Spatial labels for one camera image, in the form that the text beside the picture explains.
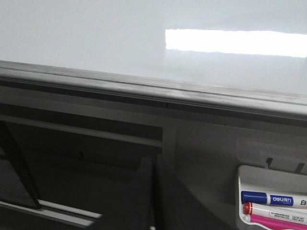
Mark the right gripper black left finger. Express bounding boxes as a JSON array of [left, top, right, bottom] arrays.
[[100, 158, 153, 230]]

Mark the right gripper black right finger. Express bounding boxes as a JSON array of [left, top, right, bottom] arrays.
[[154, 155, 216, 230]]

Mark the pink whiteboard marker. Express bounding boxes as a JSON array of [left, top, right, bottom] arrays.
[[248, 215, 307, 230]]

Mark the blue capped whiteboard marker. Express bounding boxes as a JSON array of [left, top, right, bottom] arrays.
[[241, 191, 307, 209]]

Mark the red capped whiteboard marker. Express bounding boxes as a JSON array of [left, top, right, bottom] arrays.
[[243, 202, 307, 225]]

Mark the white whiteboard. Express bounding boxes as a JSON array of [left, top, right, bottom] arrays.
[[0, 0, 307, 119]]

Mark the white marker tray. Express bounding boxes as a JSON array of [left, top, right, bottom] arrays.
[[236, 165, 307, 230]]

